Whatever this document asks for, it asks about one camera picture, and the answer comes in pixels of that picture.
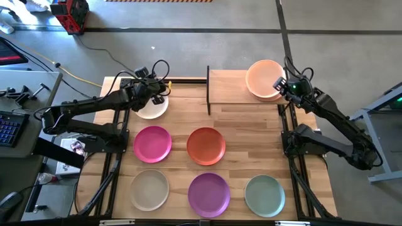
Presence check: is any red and black machine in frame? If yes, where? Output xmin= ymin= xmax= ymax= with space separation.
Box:
xmin=49 ymin=0 xmax=90 ymax=36

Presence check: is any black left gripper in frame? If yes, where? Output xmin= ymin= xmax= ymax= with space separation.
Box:
xmin=130 ymin=65 xmax=167 ymax=112

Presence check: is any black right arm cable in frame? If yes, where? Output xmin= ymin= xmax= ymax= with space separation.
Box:
xmin=283 ymin=55 xmax=315 ymax=83

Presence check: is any black computer mouse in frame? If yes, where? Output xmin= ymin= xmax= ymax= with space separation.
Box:
xmin=0 ymin=191 xmax=23 ymax=222

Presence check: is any grey side table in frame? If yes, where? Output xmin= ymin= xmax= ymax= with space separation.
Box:
xmin=0 ymin=69 xmax=63 ymax=159

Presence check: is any black keyboard with blue keys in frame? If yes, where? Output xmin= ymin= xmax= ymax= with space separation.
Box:
xmin=0 ymin=110 xmax=31 ymax=148

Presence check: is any black diagonal frame brace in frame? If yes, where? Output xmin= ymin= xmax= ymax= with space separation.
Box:
xmin=75 ymin=158 xmax=123 ymax=217
xmin=288 ymin=156 xmax=339 ymax=220

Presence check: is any pink patterned phone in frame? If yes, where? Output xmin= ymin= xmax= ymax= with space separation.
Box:
xmin=70 ymin=140 xmax=85 ymax=156

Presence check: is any pale teal plate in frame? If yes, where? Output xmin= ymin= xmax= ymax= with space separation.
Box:
xmin=244 ymin=174 xmax=286 ymax=218

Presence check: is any white box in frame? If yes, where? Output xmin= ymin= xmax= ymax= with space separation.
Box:
xmin=55 ymin=137 xmax=86 ymax=176

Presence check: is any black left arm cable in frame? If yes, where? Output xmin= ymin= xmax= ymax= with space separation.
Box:
xmin=152 ymin=59 xmax=172 ymax=97

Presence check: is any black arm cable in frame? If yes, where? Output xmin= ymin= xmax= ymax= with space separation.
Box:
xmin=152 ymin=59 xmax=172 ymax=97
xmin=283 ymin=55 xmax=315 ymax=83

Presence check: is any silver metal bracket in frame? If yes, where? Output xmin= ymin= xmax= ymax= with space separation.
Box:
xmin=274 ymin=220 xmax=312 ymax=226
xmin=99 ymin=219 xmax=136 ymax=226

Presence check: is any beige plate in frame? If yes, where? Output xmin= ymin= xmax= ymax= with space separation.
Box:
xmin=129 ymin=168 xmax=170 ymax=212

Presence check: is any clear plastic bottle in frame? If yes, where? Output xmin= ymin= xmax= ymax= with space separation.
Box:
xmin=36 ymin=171 xmax=60 ymax=186

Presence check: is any large purple plastic bowl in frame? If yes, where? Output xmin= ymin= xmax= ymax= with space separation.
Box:
xmin=187 ymin=172 xmax=231 ymax=218

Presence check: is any wooden shelf with black legs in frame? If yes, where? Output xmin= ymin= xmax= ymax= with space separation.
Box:
xmin=205 ymin=65 xmax=290 ymax=116

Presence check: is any black floor cable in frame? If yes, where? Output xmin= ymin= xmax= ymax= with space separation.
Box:
xmin=75 ymin=34 xmax=136 ymax=73

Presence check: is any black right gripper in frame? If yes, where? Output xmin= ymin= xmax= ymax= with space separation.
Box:
xmin=273 ymin=77 xmax=315 ymax=107

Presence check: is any black flat board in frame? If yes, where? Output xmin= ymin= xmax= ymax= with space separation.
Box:
xmin=33 ymin=137 xmax=85 ymax=170

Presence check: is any peach plate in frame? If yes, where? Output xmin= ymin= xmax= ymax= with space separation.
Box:
xmin=245 ymin=59 xmax=287 ymax=99
xmin=247 ymin=90 xmax=285 ymax=102

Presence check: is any yellow floor cable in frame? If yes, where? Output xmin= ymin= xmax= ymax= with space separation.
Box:
xmin=18 ymin=46 xmax=104 ymax=89

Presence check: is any grey-blue metal frame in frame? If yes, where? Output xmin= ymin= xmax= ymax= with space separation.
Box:
xmin=349 ymin=82 xmax=402 ymax=185

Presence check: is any dark screen with red line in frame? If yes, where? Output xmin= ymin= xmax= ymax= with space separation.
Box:
xmin=0 ymin=36 xmax=30 ymax=67

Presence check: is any cream white plate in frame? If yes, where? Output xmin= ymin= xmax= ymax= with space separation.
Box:
xmin=134 ymin=93 xmax=170 ymax=121

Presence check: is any black clamp tool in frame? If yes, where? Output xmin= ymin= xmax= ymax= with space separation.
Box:
xmin=0 ymin=82 xmax=51 ymax=106

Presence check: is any orange-red plate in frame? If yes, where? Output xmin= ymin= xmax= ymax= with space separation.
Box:
xmin=186 ymin=126 xmax=227 ymax=166

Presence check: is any pink plate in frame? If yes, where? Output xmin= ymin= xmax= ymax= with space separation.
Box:
xmin=133 ymin=125 xmax=173 ymax=164

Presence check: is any person's white shoe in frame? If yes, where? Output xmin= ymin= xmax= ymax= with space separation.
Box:
xmin=24 ymin=0 xmax=50 ymax=13
xmin=0 ymin=21 xmax=16 ymax=35

